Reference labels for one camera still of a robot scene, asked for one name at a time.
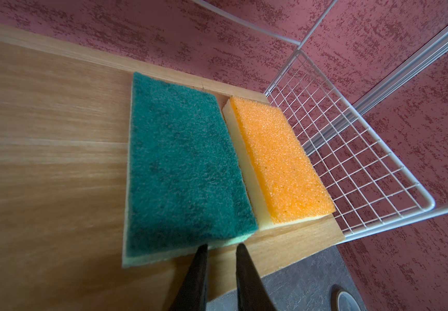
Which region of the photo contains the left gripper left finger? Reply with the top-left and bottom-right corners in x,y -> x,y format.
169,244 -> 208,311

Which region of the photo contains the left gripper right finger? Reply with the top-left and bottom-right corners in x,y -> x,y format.
236,243 -> 276,311

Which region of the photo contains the dark green sponge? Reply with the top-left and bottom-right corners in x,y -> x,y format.
122,73 -> 258,268

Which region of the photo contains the orange sponge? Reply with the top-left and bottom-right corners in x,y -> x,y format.
222,97 -> 335,231

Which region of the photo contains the white wire wooden shelf rack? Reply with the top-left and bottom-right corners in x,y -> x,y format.
0,0 -> 448,311

